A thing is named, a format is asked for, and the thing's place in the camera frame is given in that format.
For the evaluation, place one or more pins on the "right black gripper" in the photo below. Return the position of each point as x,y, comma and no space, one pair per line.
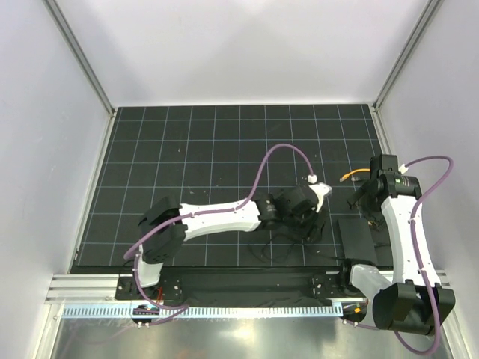
359,198

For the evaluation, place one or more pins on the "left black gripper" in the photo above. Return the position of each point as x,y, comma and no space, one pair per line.
315,231

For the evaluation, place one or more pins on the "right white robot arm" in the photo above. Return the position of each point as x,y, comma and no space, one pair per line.
414,300

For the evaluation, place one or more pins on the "black network switch box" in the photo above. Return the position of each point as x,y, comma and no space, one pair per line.
357,241

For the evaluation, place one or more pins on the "black power adapter with cord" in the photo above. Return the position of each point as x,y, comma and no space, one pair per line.
278,249

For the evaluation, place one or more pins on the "left aluminium frame post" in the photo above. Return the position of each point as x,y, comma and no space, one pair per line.
73,44

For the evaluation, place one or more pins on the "aluminium frame post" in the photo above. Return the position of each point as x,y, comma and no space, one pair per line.
426,17
73,44

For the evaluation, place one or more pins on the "white slotted cable duct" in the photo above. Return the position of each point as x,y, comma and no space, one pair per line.
131,311

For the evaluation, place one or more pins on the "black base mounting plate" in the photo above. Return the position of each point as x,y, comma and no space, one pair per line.
213,285

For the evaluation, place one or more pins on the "aluminium front rail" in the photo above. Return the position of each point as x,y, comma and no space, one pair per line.
80,288

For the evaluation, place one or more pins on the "black grid cutting mat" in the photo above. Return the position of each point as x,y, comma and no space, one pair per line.
216,154

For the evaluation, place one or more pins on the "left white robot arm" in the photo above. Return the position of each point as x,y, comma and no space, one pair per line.
168,224

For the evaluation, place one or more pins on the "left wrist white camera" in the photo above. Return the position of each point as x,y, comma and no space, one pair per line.
322,191

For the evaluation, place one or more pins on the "right aluminium frame post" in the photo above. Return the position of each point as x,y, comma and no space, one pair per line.
426,17

